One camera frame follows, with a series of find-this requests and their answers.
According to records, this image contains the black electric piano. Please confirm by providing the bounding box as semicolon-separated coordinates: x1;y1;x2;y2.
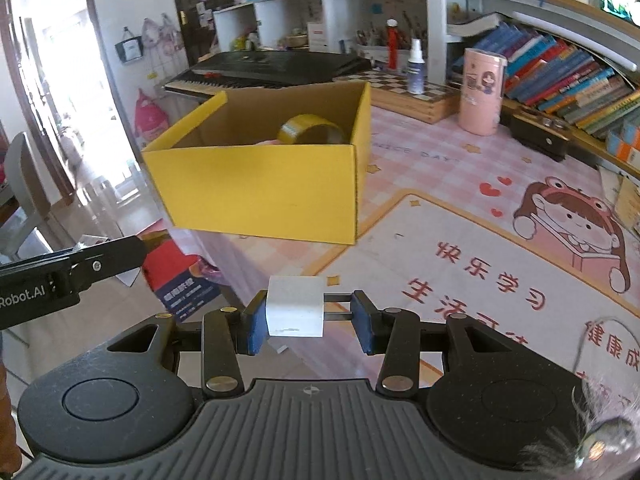
162;50;373;103

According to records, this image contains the dark door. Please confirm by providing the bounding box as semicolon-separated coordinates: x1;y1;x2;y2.
167;0;248;68

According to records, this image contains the red white bottle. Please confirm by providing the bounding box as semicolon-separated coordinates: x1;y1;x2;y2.
385;19;401;68

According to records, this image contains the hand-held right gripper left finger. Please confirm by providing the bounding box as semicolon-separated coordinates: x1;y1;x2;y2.
105;290;269;397

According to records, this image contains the white charging cable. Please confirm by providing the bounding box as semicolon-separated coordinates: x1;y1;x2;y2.
575;316;640;376

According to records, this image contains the orange white box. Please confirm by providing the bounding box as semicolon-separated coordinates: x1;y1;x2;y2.
605;127;640;167

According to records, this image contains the desktop with pink printed cloth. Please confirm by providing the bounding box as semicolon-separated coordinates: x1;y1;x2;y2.
165;87;640;411

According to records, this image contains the wooden chessboard box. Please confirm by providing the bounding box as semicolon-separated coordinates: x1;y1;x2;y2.
332;70;462;125

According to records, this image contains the white desk bookshelf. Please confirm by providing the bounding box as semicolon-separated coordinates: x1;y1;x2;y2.
424;0;640;181

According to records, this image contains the white storage shelf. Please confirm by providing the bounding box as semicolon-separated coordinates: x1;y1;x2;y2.
212;0;431;71

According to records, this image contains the grey fluffy fur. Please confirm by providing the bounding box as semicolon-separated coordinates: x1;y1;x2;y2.
520;375;640;480

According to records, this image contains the red cardboard box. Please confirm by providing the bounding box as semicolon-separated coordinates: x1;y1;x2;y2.
141;237;222;322

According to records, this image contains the pink backpack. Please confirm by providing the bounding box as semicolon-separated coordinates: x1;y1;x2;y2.
134;89;168;148

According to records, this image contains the pen holder with pens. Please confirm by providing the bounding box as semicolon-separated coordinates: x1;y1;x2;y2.
355;22;401;68

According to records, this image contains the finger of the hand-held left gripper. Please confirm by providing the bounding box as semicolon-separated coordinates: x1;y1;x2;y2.
65;235;150;296

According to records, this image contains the white charger cube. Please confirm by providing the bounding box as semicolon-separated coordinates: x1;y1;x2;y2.
266;276;356;338

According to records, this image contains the smartphone with lit screen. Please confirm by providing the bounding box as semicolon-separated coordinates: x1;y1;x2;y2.
599;0;640;27

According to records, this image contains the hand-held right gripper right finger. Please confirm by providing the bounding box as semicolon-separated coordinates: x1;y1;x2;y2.
350;290;526;397

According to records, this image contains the black wooden box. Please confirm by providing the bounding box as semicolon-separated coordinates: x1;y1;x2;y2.
510;109;572;162

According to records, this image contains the yellow tape roll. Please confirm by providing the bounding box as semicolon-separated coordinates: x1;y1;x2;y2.
276;115;347;146

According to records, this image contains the pink cylindrical container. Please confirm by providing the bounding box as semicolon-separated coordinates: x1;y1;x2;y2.
459;48;508;137

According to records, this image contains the person's left forearm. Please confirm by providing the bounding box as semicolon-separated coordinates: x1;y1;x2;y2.
0;335;23;480

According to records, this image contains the grey chair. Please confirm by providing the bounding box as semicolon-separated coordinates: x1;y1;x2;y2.
0;132;56;261

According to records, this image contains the clear spray bottle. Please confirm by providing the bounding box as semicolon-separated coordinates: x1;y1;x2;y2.
406;37;427;96

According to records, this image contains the yellow cardboard box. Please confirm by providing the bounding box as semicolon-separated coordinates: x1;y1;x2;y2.
141;81;373;246

